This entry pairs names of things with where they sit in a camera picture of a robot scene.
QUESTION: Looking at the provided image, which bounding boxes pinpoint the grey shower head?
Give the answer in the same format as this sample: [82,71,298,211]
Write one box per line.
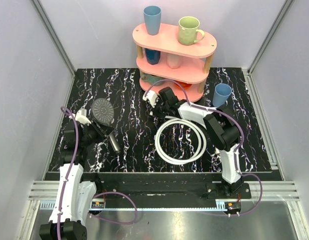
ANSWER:
[91,98,121,154]

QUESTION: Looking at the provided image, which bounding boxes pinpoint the white shower hose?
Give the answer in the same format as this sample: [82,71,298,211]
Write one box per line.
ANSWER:
[154,119,208,166]

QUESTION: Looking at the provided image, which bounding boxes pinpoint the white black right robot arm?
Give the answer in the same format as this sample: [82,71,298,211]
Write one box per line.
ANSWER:
[142,87,244,198]

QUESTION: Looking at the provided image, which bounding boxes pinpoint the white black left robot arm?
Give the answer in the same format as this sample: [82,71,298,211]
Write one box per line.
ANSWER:
[39,120,114,240]

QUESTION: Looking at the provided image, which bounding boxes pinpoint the orange bowl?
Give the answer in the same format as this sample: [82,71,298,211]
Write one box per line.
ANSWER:
[174,81,192,90]

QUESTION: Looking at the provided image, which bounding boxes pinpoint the teal ceramic mug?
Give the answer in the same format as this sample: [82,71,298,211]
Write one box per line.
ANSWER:
[140,72,164,86]

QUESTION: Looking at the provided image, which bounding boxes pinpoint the pink faceted cup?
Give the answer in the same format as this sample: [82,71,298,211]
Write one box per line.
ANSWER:
[167,53,182,69]

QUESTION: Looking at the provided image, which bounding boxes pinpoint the pink three-tier shelf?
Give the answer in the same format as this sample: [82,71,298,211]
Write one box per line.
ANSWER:
[132,23,217,102]

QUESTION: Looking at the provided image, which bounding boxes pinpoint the dark blue cup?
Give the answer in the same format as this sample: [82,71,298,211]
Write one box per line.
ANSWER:
[145,48,161,65]

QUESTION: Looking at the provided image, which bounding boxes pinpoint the blue cup on table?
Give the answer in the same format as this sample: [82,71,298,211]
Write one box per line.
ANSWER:
[212,83,232,108]

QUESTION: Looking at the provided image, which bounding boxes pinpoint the green mug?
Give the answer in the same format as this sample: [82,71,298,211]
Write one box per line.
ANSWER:
[177,16,205,46]

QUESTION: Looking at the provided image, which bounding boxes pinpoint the blue cup on shelf top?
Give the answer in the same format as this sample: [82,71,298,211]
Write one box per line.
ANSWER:
[143,5,162,36]

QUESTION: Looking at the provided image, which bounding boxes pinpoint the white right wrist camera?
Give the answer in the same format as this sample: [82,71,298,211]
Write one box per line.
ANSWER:
[142,90,160,108]

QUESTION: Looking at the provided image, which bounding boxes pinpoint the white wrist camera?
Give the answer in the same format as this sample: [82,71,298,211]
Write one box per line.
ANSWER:
[142,90,160,108]
[75,108,92,125]

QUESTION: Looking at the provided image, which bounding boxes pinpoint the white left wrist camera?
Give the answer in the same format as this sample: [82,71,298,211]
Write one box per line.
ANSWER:
[75,108,92,125]

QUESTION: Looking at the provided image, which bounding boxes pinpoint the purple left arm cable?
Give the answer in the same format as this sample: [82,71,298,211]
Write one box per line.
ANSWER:
[55,106,138,240]

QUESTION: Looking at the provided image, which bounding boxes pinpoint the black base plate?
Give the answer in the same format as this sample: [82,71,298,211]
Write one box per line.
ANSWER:
[97,172,252,210]

